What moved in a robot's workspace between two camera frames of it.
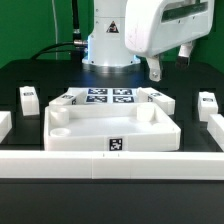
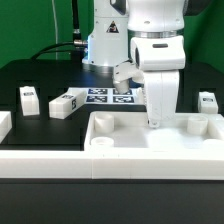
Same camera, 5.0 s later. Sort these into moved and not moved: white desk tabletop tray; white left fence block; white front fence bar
Moved: white desk tabletop tray
Not moved: white left fence block; white front fence bar
